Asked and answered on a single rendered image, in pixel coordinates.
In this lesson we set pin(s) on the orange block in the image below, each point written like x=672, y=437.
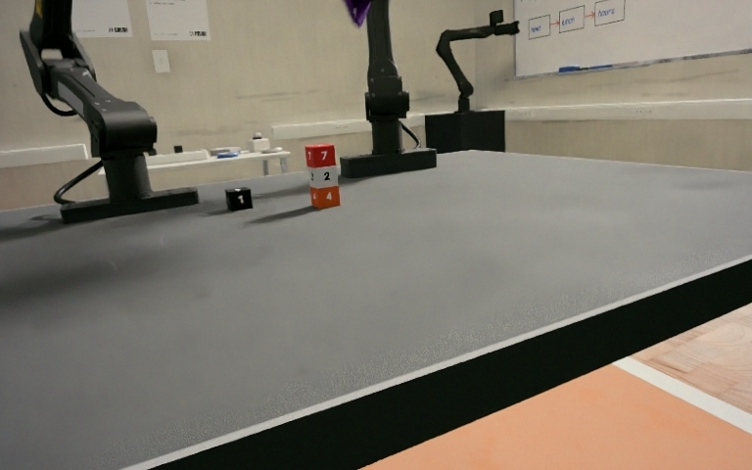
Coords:
x=325, y=197

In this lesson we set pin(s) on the red block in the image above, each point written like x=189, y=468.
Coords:
x=320, y=156

